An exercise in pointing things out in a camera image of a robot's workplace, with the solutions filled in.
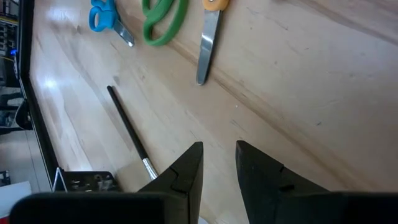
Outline black metal mounting bracket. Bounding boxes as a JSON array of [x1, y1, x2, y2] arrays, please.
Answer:
[[52, 167, 121, 193]]

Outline dark brush long silver ferrule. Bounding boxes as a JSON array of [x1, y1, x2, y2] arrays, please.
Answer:
[[106, 85, 159, 181]]

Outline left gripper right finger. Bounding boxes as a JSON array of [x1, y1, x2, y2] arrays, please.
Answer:
[[235, 139, 398, 224]]

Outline orange scissors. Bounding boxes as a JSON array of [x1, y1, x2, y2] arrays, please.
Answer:
[[195, 0, 230, 86]]

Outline black aluminium rig frame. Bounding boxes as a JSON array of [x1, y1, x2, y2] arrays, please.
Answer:
[[17, 0, 68, 192]]

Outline blue scissors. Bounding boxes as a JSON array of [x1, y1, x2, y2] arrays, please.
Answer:
[[88, 0, 135, 48]]

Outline green scissors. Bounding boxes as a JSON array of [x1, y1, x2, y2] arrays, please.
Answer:
[[142, 0, 190, 47]]

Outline black frame clamp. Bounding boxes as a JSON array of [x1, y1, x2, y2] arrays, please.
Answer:
[[14, 99, 34, 131]]

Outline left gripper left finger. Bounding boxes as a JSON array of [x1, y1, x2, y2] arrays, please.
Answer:
[[9, 141, 205, 224]]

